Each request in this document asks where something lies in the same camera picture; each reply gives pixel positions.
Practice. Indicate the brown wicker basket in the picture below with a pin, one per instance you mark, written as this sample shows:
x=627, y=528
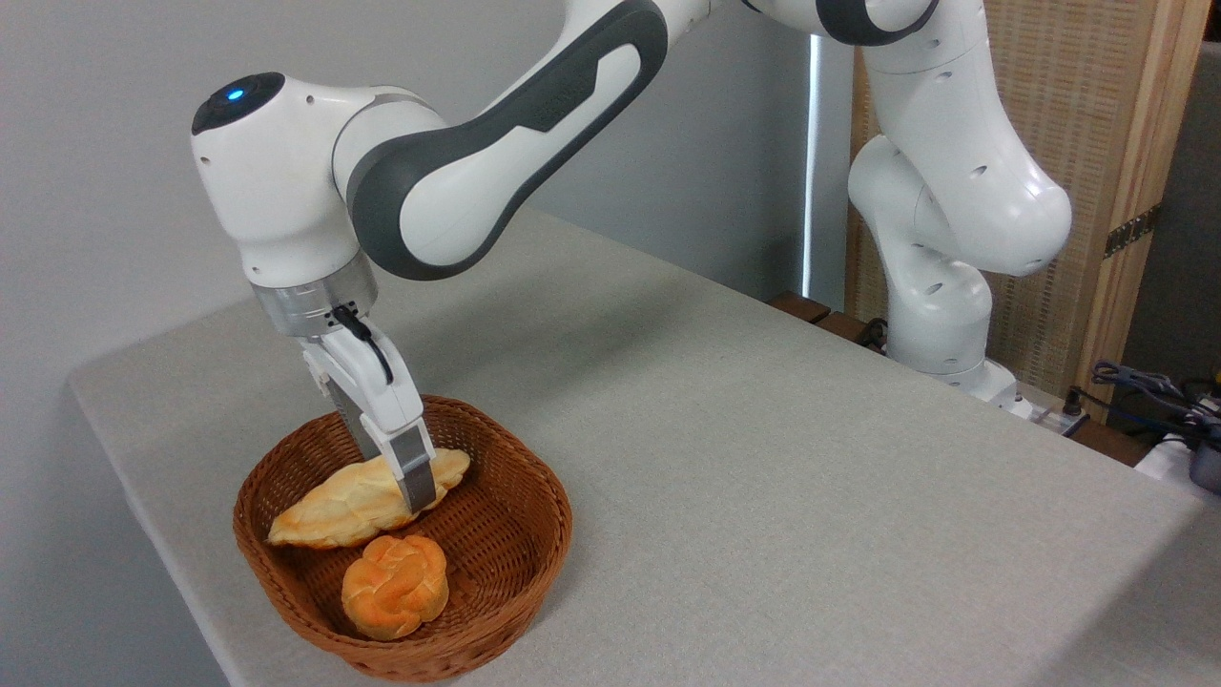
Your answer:
x=496, y=534

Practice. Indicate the long braided bread loaf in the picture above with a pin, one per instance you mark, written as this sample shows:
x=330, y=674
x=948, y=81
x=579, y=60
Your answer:
x=324, y=510

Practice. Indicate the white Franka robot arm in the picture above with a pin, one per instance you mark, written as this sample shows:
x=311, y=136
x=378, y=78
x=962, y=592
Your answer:
x=286, y=172

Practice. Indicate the round orange bread roll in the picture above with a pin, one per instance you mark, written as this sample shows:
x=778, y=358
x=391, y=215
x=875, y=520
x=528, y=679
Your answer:
x=396, y=587

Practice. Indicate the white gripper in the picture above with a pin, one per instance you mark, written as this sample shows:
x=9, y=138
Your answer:
x=377, y=391

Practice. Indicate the metal screen hinge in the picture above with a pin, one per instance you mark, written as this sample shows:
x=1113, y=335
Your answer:
x=1130, y=232

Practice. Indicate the grey tablecloth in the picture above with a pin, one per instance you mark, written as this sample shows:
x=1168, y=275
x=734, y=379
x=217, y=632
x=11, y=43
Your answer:
x=763, y=477

